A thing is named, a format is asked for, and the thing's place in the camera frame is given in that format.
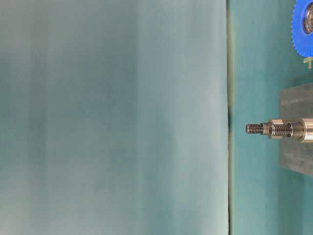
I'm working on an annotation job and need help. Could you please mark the large blue plastic gear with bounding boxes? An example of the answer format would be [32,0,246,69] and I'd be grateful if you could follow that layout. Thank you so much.
[291,0,313,57]

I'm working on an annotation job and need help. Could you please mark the steel threaded shaft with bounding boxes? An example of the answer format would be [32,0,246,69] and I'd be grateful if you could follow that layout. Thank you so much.
[245,118,313,143]

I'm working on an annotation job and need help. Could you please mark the small yellow tape marker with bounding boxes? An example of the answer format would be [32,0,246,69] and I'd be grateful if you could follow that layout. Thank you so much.
[303,57,313,70]

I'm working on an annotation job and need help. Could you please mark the grey metal base plate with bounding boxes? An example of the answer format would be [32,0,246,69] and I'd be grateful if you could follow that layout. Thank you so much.
[279,84,313,176]

